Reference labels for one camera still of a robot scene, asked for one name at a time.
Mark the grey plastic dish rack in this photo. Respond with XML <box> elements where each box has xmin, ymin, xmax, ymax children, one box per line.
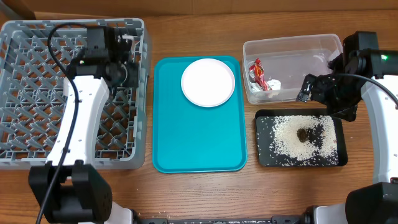
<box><xmin>1</xmin><ymin>18</ymin><xmax>151</xmax><ymax>170</ymax></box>

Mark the white napkin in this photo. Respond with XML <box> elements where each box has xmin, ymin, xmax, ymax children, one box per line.
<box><xmin>249</xmin><ymin>63</ymin><xmax>281</xmax><ymax>91</ymax></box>

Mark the black rectangular tray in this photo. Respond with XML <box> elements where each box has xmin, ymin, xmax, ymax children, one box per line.
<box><xmin>254</xmin><ymin>108</ymin><xmax>349</xmax><ymax>167</ymax></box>

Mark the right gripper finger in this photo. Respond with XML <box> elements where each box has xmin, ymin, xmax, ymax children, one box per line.
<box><xmin>328</xmin><ymin>53</ymin><xmax>344</xmax><ymax>70</ymax></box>
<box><xmin>296</xmin><ymin>74</ymin><xmax>314</xmax><ymax>102</ymax></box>

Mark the white rice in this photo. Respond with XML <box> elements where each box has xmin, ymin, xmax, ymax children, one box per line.
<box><xmin>257</xmin><ymin>114</ymin><xmax>340</xmax><ymax>165</ymax></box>

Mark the teal serving tray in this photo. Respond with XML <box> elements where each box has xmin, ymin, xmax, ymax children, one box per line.
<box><xmin>152</xmin><ymin>55</ymin><xmax>248</xmax><ymax>174</ymax></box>

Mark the red snack wrapper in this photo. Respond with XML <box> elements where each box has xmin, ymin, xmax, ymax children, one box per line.
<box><xmin>251</xmin><ymin>58</ymin><xmax>269</xmax><ymax>91</ymax></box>

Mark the large white round plate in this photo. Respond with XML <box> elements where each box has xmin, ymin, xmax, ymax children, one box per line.
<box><xmin>181</xmin><ymin>58</ymin><xmax>235</xmax><ymax>108</ymax></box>

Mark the clear plastic waste bin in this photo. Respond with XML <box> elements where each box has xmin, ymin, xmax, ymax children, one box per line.
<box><xmin>243</xmin><ymin>34</ymin><xmax>343</xmax><ymax>105</ymax></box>

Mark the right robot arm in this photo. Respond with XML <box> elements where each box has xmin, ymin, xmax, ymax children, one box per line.
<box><xmin>297</xmin><ymin>31</ymin><xmax>397</xmax><ymax>223</ymax></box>

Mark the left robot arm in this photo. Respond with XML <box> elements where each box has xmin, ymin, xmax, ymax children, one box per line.
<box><xmin>28</xmin><ymin>26</ymin><xmax>139</xmax><ymax>223</ymax></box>

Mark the brown food scrap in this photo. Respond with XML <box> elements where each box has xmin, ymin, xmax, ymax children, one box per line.
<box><xmin>297</xmin><ymin>128</ymin><xmax>309</xmax><ymax>142</ymax></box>

